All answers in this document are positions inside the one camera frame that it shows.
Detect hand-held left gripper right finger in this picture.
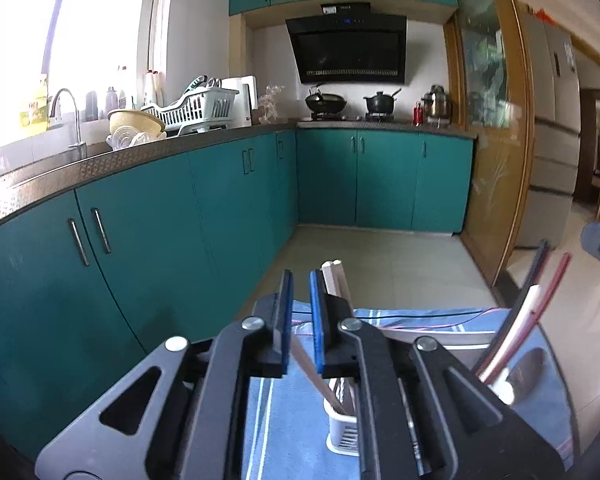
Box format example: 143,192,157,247
307,270,566,480

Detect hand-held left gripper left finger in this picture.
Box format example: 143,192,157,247
36,269,295,480

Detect dark red chopstick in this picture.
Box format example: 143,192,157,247
482,253,572,383

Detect black chopstick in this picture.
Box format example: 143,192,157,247
472,239,551,376

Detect white plastic utensil holder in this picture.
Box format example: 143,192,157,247
326,327,531,457

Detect large steel spoon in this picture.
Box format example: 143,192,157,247
502,347,553,406

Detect blue striped towel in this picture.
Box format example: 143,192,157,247
242,307,576,480

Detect silver refrigerator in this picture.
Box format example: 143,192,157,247
515,12,581,251

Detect wooden framed glass door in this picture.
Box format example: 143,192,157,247
445,0,536,286

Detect green lower kitchen cabinets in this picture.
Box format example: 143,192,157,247
0,127,476,461

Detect gas stove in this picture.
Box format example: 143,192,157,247
307,110,398,123

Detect clear plastic bag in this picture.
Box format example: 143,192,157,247
257,85,287,125

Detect black wok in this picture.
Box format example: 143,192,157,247
305,82,351,113

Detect white cutting board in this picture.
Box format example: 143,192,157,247
222,75,258,128

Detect steel kettle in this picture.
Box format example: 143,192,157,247
421,84,453,120

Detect white dish rack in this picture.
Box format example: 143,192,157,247
140,76,241,136

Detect black cooking pot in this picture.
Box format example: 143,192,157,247
364,89,402,115

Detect clear glass dishes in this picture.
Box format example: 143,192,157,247
105,127,168,151

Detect beige bowl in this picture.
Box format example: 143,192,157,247
107,108,166,136

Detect black range hood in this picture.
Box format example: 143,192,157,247
285,2,408,86

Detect steel faucet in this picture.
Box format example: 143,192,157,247
49,88,88,158

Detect yellow packet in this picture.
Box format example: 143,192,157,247
20,74,50,133

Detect kitchen window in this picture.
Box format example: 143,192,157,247
40,0,176,126

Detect metal cabinet handle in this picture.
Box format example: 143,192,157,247
91,208,113,255
67,218,91,267

